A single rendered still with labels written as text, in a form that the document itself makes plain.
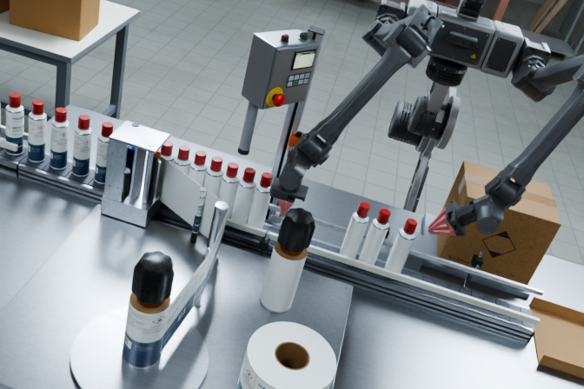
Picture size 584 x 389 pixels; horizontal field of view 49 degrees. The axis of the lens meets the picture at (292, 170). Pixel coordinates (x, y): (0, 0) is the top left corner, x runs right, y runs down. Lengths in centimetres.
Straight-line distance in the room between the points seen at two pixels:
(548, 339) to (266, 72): 117
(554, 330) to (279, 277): 94
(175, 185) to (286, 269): 46
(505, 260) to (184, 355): 110
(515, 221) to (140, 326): 120
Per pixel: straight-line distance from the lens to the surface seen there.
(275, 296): 172
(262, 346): 147
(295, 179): 170
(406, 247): 192
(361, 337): 185
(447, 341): 196
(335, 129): 172
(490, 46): 230
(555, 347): 215
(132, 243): 188
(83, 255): 183
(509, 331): 208
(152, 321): 145
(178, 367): 157
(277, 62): 174
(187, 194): 188
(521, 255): 220
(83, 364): 156
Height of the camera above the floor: 209
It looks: 31 degrees down
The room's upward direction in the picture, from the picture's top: 15 degrees clockwise
